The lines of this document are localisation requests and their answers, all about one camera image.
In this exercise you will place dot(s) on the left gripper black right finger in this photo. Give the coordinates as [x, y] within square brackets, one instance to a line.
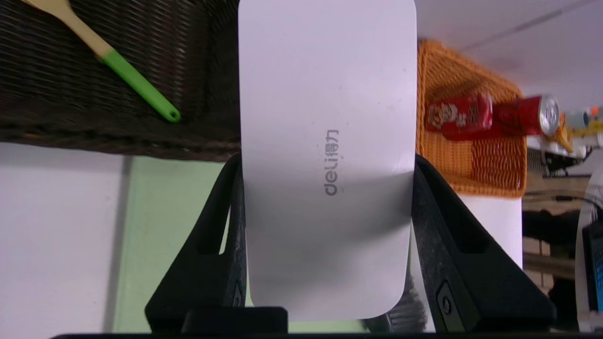
[485, 292]

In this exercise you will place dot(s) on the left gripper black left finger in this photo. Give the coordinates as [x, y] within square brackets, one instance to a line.
[198, 282]

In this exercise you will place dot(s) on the red soda can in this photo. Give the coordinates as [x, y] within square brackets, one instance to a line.
[523, 115]

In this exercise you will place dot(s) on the white rectangular case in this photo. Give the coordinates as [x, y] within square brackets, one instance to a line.
[325, 94]

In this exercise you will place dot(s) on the orange wicker basket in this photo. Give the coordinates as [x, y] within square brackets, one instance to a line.
[494, 165]

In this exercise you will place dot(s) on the dark brown wicker basket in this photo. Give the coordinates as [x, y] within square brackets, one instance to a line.
[47, 94]

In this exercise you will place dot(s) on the light green plastic tray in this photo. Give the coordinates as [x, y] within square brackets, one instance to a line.
[160, 226]

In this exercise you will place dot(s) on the white side table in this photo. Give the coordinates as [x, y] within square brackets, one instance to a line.
[549, 143]

